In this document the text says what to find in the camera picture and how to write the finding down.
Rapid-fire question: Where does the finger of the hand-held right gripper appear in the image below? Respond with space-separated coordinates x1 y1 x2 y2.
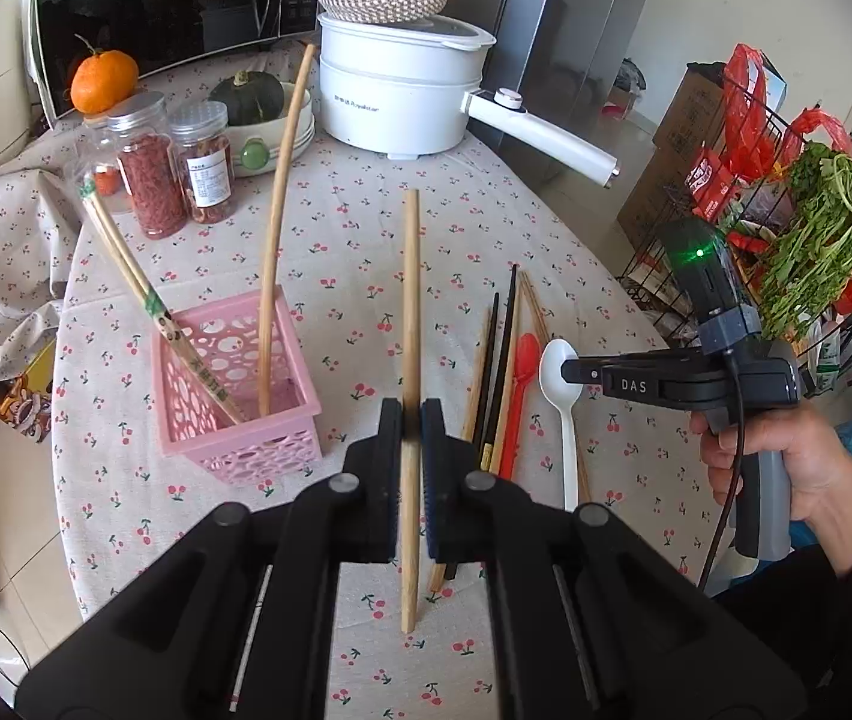
561 349 706 404

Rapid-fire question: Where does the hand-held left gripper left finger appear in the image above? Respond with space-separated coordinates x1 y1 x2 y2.
15 397 404 720

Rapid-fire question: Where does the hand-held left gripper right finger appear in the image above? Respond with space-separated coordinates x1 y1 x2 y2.
420 397 809 720

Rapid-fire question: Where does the white plastic spoon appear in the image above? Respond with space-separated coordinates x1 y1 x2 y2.
538 339 584 515

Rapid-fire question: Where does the red plastic spoon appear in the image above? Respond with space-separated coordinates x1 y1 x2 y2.
487 332 541 481

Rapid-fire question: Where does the black chopstick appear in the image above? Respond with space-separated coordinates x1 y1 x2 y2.
471 264 519 475
471 292 500 451

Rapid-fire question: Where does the pink plastic basket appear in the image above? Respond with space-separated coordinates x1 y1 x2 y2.
152 285 324 487

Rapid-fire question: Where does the long wooden chopstick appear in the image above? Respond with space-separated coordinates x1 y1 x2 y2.
256 43 318 416
398 190 422 635

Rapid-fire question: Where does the green printed bamboo chopstick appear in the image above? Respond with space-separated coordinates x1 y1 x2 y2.
77 184 241 427
87 186 248 421

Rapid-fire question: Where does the person's right forearm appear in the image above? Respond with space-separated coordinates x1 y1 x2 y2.
711 486 852 720

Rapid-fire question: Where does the person's right hand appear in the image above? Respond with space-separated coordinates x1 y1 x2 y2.
698 401 852 577

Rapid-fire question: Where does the bunch of green herbs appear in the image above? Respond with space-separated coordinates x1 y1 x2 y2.
726 142 852 342

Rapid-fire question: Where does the brown cardboard box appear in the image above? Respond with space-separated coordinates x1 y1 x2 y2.
651 64 727 158
617 146 697 256

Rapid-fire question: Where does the red snack packet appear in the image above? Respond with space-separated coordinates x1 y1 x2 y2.
685 146 742 215

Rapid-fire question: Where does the red plastic bag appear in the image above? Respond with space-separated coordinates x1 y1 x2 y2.
722 43 852 181

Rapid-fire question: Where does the grey refrigerator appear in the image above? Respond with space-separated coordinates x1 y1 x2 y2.
463 0 656 185

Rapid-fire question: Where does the labelled clear plastic jar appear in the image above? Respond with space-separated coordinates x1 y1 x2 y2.
167 100 236 224

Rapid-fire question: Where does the white electric cooking pot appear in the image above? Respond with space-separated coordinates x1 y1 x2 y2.
317 11 620 188

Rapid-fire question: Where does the white bowl with green knob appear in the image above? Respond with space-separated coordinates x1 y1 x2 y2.
227 82 316 179

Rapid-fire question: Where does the illustrated yellow cardboard box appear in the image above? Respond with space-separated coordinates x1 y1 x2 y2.
0 337 59 443

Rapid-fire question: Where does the goji jar with silver lid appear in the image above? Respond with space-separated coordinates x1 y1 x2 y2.
103 92 191 241

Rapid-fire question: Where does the dark green squash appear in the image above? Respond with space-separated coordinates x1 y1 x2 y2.
207 71 284 127

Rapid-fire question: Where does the glass jar with bamboo lid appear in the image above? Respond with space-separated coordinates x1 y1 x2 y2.
85 111 134 215

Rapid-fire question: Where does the orange tangerine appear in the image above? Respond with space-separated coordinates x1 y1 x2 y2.
70 34 140 117

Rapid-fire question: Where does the black microwave oven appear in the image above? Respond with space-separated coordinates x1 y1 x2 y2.
28 0 326 121

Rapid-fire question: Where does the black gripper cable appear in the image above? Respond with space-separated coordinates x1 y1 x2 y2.
698 345 746 597

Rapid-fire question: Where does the black wire rack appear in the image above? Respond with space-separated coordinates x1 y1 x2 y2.
617 75 852 421

